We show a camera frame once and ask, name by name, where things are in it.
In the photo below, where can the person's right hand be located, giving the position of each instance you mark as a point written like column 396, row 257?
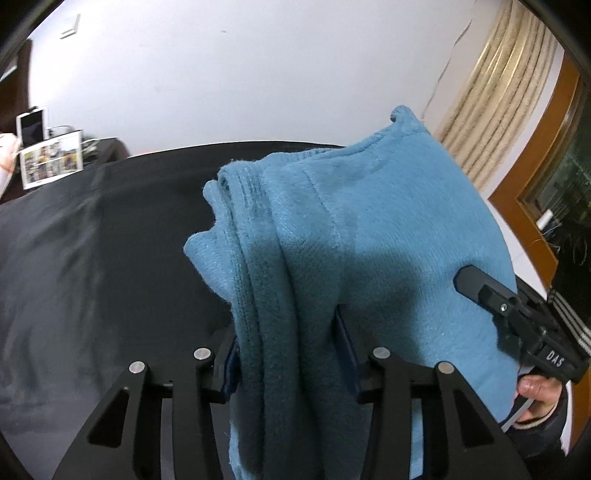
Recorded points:
column 538, row 387

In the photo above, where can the photo collage frame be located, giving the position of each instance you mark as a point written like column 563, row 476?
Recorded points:
column 51, row 159

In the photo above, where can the white tablet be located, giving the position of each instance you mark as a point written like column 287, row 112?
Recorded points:
column 32, row 127

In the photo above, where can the white roll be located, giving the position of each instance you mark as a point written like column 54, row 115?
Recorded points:
column 546, row 219

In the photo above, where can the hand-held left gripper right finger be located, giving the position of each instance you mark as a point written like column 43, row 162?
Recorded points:
column 348, row 355

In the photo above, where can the wooden window frame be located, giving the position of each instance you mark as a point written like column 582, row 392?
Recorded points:
column 531, row 157

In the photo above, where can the person's right forearm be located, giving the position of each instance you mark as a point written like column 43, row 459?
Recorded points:
column 549, row 438

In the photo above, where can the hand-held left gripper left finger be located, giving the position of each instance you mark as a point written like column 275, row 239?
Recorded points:
column 231, row 369

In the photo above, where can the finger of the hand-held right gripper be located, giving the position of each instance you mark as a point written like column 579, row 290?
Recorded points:
column 480, row 286

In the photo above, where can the black cloth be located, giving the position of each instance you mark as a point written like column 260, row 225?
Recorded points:
column 115, row 254

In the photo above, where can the white wall switch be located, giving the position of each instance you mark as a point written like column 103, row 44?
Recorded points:
column 70, row 26

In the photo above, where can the blue knit sweater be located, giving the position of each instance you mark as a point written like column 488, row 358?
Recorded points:
column 369, row 207

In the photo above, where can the beige curtain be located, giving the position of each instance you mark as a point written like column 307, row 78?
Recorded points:
column 503, row 92

